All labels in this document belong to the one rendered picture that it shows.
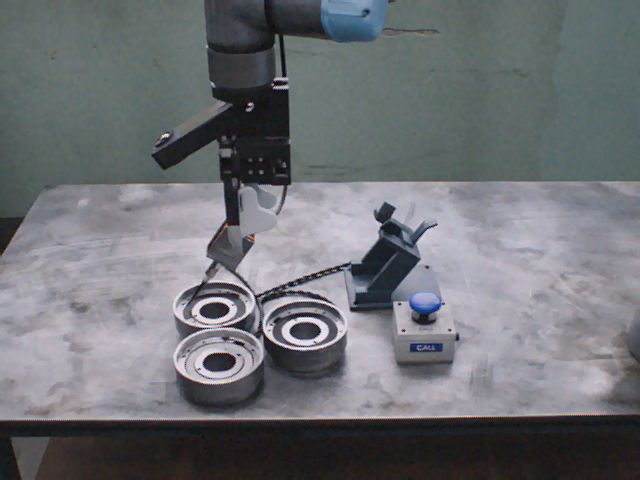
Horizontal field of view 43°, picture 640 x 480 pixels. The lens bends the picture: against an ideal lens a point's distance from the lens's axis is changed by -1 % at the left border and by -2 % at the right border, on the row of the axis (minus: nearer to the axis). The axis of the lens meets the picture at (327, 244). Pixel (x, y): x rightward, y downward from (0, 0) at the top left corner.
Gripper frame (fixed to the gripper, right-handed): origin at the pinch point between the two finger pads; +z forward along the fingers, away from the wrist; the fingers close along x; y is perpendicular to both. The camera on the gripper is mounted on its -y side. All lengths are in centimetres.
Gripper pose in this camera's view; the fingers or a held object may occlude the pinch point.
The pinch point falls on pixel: (234, 237)
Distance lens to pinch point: 103.2
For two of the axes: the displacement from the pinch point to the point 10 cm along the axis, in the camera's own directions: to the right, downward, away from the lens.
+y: 10.0, -0.3, 0.6
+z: 0.0, 8.6, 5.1
